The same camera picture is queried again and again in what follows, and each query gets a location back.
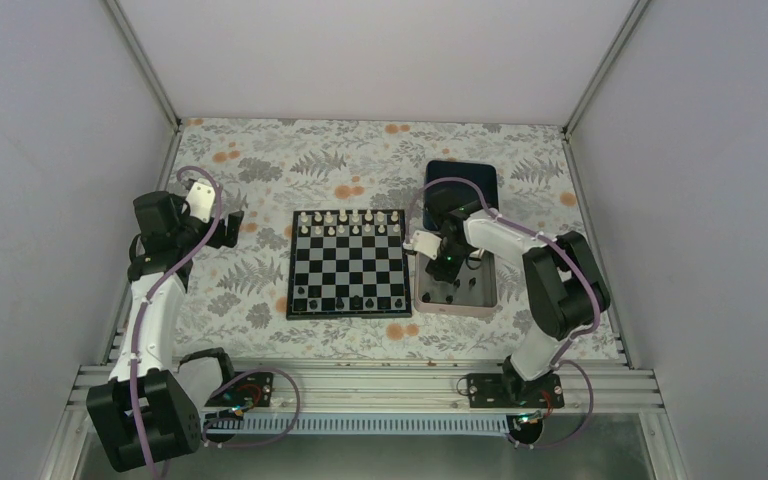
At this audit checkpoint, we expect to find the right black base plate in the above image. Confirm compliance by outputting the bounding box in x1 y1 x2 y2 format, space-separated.
465 373 565 409

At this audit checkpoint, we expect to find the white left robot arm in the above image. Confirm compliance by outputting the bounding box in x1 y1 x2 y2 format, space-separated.
86 183 244 472

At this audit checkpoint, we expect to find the white chess piece row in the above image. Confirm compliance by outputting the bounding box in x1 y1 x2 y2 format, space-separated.
292 209 405 238

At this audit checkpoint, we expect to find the black white chessboard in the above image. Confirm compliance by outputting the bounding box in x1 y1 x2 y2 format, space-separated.
286 228 413 321

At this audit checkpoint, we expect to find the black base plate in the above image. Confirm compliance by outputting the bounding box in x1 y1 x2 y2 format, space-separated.
465 373 565 409
206 372 274 411

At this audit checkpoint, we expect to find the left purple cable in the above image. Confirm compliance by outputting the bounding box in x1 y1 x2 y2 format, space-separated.
126 165 225 480

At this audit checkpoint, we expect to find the aluminium rail frame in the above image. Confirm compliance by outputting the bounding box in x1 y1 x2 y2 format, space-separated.
233 357 664 414

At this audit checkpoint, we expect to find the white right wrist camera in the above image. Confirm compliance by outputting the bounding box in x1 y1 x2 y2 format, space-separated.
403 230 442 260

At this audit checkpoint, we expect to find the dark blue tin lid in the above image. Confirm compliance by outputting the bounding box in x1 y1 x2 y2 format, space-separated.
423 160 499 231

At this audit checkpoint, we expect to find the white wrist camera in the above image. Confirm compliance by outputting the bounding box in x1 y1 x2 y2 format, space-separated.
403 230 442 260
185 181 217 224

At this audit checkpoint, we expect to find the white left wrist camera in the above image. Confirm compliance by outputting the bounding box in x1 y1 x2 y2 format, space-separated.
185 181 217 224

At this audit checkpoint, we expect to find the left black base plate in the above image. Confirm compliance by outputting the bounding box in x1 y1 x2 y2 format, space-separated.
206 372 274 411

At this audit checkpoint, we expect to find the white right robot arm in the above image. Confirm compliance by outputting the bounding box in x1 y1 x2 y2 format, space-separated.
406 177 611 407

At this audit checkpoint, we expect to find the black chess piece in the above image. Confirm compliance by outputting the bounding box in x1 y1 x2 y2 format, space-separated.
349 295 363 311

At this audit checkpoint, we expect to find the metal tin tray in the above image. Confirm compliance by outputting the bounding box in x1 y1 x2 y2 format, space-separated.
414 249 498 318

